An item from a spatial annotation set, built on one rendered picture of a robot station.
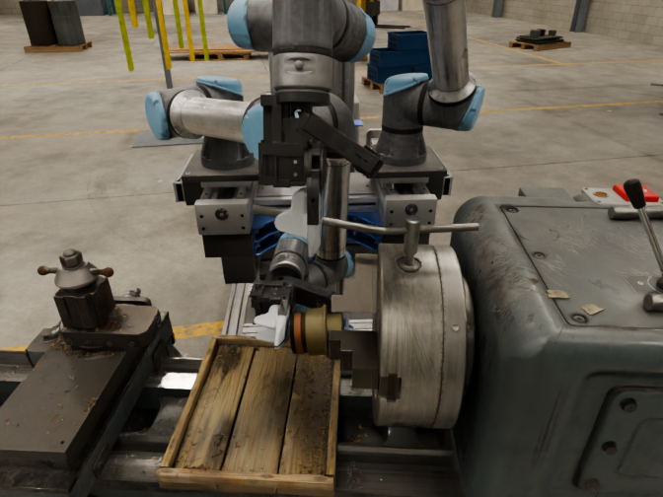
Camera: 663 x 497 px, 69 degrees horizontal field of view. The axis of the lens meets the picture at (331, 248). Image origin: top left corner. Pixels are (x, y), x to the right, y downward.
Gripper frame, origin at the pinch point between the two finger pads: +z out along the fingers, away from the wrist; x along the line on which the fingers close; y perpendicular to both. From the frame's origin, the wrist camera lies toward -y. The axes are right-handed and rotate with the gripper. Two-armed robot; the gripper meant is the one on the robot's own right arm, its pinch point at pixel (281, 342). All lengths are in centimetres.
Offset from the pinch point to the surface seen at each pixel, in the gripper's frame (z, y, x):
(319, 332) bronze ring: 0.3, -6.6, 2.7
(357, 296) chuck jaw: -5.5, -13.0, 6.4
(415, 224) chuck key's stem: 0.6, -21.1, 24.1
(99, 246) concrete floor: -211, 161, -108
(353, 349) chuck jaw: 5.2, -12.6, 3.6
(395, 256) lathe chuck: -3.1, -18.8, 16.2
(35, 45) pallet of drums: -1052, 712, -96
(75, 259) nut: -10.1, 39.7, 9.2
